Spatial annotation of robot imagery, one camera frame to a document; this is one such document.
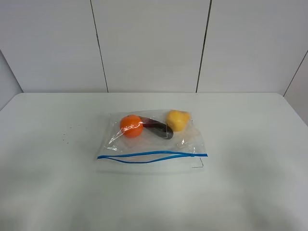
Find purple toy eggplant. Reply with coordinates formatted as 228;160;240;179
140;116;174;140

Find yellow toy pear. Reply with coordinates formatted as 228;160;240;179
166;110;190;132

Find clear zip bag blue seal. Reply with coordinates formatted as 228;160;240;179
96;109;208;173

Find orange toy fruit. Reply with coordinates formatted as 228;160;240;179
119;115;143;138

